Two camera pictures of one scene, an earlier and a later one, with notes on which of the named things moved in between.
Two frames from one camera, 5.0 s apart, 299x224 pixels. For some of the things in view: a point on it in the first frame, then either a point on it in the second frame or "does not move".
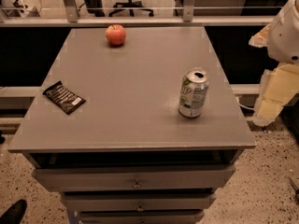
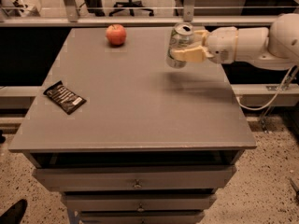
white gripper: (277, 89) → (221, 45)
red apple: (116, 34) does not move
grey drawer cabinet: (126, 155) does not move
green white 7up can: (193, 91) → (180, 37)
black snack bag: (66, 98) does not move
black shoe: (15, 213) does not move
